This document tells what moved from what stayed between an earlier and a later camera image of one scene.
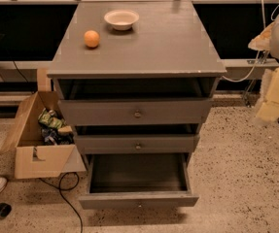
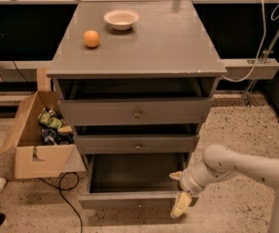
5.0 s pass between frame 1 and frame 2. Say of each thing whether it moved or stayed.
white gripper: moved
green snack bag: stayed
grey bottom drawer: stayed
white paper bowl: stayed
